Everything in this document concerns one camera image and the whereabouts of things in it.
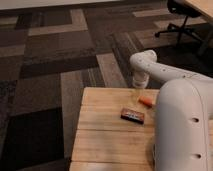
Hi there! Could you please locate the orange chili pepper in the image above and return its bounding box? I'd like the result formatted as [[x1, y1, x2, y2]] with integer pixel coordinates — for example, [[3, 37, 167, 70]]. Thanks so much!
[[138, 96, 153, 107]]

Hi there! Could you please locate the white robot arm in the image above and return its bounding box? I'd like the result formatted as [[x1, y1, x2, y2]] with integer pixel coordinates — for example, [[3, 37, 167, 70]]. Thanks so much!
[[130, 50, 213, 171]]

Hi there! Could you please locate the dark red snack packet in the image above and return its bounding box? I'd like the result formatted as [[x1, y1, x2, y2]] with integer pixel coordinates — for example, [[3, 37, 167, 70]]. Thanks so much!
[[121, 108, 145, 124]]

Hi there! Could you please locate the black office chair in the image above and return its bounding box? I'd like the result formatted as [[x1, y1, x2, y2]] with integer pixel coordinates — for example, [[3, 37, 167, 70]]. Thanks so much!
[[154, 0, 203, 47]]

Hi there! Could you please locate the wooden desk in background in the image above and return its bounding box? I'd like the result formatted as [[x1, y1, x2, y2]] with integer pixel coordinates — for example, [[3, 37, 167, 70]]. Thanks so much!
[[185, 0, 213, 23]]

